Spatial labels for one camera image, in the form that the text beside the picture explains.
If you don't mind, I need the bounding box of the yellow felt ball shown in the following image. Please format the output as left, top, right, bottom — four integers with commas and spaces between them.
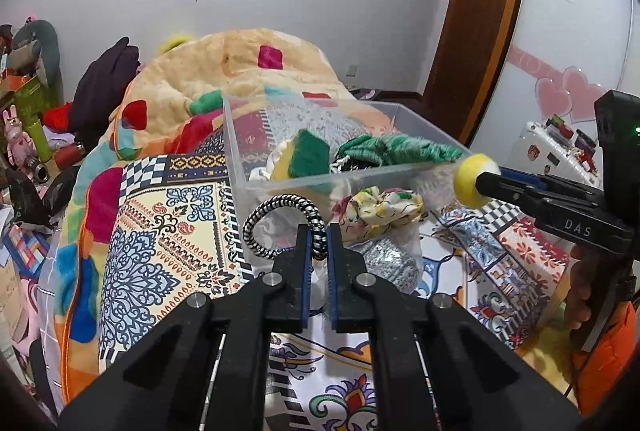
454, 154, 501, 209

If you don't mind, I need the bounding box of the green knitted cloth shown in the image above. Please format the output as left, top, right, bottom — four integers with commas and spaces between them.
332, 133, 464, 171

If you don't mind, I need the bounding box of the green yellow scrub sponge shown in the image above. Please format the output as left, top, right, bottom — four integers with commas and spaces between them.
290, 129, 330, 179

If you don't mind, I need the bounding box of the person right hand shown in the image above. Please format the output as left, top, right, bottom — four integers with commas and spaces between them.
564, 246, 599, 329

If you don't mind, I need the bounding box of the patchwork patterned tablecloth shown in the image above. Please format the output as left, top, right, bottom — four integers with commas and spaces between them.
96, 130, 574, 431

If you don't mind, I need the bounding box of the floral yellow scrunchie cloth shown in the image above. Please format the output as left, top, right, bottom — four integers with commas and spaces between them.
332, 186, 425, 243

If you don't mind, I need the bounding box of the white cloth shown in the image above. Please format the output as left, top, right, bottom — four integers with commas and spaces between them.
250, 139, 296, 182

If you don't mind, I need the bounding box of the brown wooden door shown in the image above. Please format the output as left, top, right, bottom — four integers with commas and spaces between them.
423, 0, 521, 144

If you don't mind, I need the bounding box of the clear plastic storage box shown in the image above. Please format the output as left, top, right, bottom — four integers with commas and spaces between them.
224, 92, 469, 246

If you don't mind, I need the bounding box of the red thermos bottle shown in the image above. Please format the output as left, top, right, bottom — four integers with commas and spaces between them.
53, 142, 86, 170

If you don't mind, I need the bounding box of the green cylinder bottle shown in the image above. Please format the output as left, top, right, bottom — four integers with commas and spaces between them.
23, 116, 52, 164

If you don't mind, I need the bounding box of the colourful plush blanket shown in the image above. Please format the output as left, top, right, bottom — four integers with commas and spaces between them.
53, 28, 350, 402

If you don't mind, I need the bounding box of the pink bunny plush toy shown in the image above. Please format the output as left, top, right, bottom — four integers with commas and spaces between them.
2, 104, 37, 172

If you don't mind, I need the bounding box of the dark purple jacket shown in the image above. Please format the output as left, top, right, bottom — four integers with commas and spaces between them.
68, 37, 140, 152

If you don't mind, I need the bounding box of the green cardboard box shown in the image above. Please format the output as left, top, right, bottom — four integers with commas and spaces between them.
1, 76, 62, 125

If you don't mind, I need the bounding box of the grey green plush toy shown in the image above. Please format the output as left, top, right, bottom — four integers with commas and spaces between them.
6, 20, 63, 104

